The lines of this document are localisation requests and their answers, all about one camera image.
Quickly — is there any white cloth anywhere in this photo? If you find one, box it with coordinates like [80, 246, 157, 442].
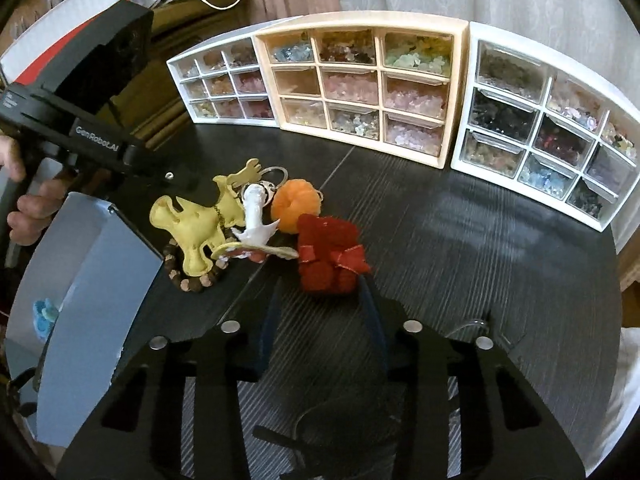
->
[584, 327, 640, 463]

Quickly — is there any small white drawer organizer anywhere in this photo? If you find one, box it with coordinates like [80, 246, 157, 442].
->
[166, 40, 281, 127]

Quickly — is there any white anchor charm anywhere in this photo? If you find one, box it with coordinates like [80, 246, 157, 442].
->
[230, 183, 282, 247]

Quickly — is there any person's left hand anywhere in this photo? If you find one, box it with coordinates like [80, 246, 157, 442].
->
[0, 135, 68, 247]

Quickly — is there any orange pom-pom charm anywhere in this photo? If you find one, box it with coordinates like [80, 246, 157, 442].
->
[271, 181, 324, 235]

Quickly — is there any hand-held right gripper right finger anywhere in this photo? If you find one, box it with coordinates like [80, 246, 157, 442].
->
[358, 279, 587, 480]

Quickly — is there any blue crochet flower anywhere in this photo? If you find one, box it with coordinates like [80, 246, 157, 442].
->
[32, 298, 62, 347]

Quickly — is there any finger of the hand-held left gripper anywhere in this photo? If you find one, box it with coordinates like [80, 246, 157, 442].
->
[120, 141, 221, 202]

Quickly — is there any red plush bear charm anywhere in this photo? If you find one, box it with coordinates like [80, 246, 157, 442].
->
[297, 214, 374, 295]

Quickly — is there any large white drawer organizer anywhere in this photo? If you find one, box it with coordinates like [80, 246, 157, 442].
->
[449, 22, 640, 247]

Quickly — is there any tan leather charm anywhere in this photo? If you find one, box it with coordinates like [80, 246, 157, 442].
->
[224, 158, 262, 196]

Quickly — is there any beige drawer organizer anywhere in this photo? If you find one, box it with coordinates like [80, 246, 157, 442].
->
[252, 16, 471, 170]

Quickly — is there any thin metal wire loop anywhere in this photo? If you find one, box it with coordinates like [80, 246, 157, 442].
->
[449, 317, 490, 335]

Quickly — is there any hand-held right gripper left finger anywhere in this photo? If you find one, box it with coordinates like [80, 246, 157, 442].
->
[56, 280, 286, 480]

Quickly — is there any silver key ring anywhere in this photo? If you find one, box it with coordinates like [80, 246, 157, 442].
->
[257, 165, 290, 197]

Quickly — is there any wooden bead bracelet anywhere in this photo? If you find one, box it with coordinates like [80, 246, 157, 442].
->
[162, 240, 229, 295]

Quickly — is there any grey-blue open box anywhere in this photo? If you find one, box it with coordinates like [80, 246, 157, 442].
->
[5, 191, 166, 449]

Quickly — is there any yellow leather animal charm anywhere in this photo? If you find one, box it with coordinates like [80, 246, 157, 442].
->
[149, 175, 249, 279]

